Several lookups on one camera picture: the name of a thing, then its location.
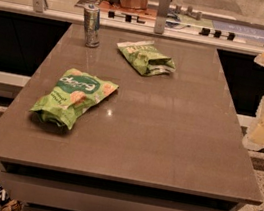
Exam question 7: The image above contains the green rice chip bag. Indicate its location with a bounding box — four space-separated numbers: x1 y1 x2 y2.
31 69 119 130

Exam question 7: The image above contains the crumpled green snack bag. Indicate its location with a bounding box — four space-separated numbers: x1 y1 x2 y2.
117 40 176 77

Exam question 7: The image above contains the silver drink can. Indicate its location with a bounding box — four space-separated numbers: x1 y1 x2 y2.
83 3 101 48

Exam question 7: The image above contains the grey table drawer base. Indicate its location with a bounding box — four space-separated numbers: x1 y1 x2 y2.
0 159 247 211

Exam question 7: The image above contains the middle metal glass bracket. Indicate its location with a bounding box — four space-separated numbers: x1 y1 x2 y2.
153 0 171 34

